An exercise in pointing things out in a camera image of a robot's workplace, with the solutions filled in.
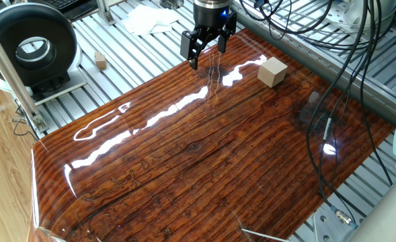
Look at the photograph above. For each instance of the silver slanted frame post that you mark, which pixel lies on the silver slanted frame post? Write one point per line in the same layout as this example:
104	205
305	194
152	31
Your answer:
6	67

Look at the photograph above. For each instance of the small brown wooden block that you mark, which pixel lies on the small brown wooden block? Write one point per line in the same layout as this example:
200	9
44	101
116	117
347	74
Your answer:
100	61

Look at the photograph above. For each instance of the glossy wood grain mat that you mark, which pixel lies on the glossy wood grain mat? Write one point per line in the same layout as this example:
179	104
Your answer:
184	151

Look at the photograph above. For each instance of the white crumpled tissue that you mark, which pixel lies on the white crumpled tissue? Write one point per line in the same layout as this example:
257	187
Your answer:
149	20

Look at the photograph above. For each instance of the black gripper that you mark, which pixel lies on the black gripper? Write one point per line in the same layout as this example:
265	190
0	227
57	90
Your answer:
211	18

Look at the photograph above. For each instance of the short aluminium upright bracket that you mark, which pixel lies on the short aluminium upright bracket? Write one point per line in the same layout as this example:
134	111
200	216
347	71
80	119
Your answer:
104	11

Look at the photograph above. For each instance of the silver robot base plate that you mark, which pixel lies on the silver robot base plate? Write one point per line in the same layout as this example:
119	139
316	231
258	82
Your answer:
325	222

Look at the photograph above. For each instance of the pale wooden cube block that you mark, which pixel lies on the pale wooden cube block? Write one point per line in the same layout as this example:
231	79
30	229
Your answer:
271	72

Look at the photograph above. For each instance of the black keyboard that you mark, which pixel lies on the black keyboard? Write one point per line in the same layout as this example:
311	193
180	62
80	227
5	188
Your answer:
61	2

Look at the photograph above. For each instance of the white zip tie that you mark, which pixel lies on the white zip tie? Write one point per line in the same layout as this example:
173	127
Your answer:
261	234

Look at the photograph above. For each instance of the black round blower fan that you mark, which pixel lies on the black round blower fan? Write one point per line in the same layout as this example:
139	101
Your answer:
2	40

